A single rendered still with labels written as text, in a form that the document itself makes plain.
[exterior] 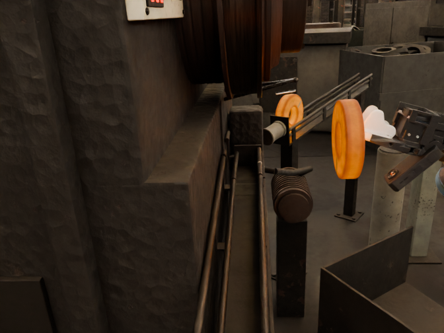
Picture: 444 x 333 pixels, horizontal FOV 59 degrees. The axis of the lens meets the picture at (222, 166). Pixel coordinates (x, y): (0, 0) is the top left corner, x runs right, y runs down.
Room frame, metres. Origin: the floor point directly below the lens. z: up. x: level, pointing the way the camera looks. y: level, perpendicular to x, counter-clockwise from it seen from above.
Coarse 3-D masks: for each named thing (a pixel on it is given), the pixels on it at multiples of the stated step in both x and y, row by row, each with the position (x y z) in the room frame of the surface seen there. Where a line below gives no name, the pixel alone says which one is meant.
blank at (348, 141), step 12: (336, 108) 0.75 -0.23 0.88; (348, 108) 0.69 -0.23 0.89; (360, 108) 0.69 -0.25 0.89; (336, 120) 0.75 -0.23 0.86; (348, 120) 0.67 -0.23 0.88; (360, 120) 0.67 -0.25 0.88; (336, 132) 0.76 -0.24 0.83; (348, 132) 0.66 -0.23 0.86; (360, 132) 0.66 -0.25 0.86; (336, 144) 0.75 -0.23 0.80; (348, 144) 0.65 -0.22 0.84; (360, 144) 0.65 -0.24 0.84; (336, 156) 0.74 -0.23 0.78; (348, 156) 0.65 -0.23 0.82; (360, 156) 0.65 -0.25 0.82; (336, 168) 0.73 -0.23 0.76; (348, 168) 0.66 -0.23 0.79; (360, 168) 0.66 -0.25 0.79
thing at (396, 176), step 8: (432, 152) 0.69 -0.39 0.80; (440, 152) 0.69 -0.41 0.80; (408, 160) 0.72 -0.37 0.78; (416, 160) 0.70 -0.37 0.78; (424, 160) 0.69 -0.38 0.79; (432, 160) 0.69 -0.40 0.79; (392, 168) 0.74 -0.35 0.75; (400, 168) 0.71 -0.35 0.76; (408, 168) 0.69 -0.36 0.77; (416, 168) 0.69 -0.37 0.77; (424, 168) 0.69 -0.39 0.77; (384, 176) 0.74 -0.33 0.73; (392, 176) 0.71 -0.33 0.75; (400, 176) 0.69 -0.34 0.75; (408, 176) 0.69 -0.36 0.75; (416, 176) 0.69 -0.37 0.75; (392, 184) 0.70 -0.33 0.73; (400, 184) 0.69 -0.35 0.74
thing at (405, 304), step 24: (384, 240) 0.53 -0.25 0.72; (408, 240) 0.56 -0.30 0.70; (336, 264) 0.48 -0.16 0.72; (360, 264) 0.50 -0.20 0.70; (384, 264) 0.53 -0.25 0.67; (336, 288) 0.44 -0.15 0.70; (360, 288) 0.50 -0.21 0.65; (384, 288) 0.53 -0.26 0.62; (408, 288) 0.55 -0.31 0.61; (336, 312) 0.43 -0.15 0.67; (360, 312) 0.40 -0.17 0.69; (384, 312) 0.37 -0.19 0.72; (408, 312) 0.49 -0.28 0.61; (432, 312) 0.49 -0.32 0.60
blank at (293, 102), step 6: (288, 96) 1.39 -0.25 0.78; (294, 96) 1.40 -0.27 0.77; (282, 102) 1.37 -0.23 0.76; (288, 102) 1.37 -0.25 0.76; (294, 102) 1.40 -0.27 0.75; (300, 102) 1.44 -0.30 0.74; (282, 108) 1.35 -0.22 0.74; (288, 108) 1.37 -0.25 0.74; (294, 108) 1.43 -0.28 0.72; (300, 108) 1.44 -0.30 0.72; (276, 114) 1.36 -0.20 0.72; (282, 114) 1.35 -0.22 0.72; (288, 114) 1.37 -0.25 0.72; (294, 114) 1.43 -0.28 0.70; (300, 114) 1.44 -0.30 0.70; (294, 120) 1.42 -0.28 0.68
